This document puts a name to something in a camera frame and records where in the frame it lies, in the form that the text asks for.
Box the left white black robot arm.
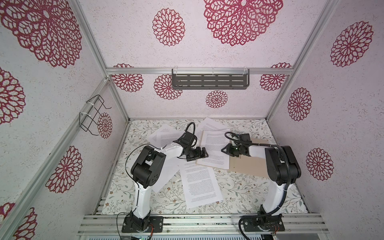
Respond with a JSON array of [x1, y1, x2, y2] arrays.
[[122, 122, 209, 233]]

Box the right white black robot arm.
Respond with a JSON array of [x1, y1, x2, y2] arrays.
[[221, 132, 302, 240]]

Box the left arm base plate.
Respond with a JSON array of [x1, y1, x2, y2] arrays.
[[121, 215, 164, 233]]

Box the dark grey wall shelf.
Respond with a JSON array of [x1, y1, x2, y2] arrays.
[[171, 69, 250, 90]]

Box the brown cardboard folder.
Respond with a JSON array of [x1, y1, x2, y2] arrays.
[[229, 146, 269, 179]]

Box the printed paper sheet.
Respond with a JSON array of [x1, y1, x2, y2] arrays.
[[147, 125, 184, 148], [152, 158, 181, 194], [180, 162, 223, 209], [195, 118, 229, 139], [196, 129, 230, 170]]

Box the black wire wall rack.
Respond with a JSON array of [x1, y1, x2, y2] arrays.
[[78, 95, 113, 139]]

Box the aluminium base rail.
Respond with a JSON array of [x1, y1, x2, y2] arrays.
[[77, 214, 329, 237]]

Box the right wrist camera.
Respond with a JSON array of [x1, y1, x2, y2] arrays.
[[239, 134, 252, 145]]

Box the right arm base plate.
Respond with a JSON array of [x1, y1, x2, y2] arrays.
[[242, 215, 285, 233]]

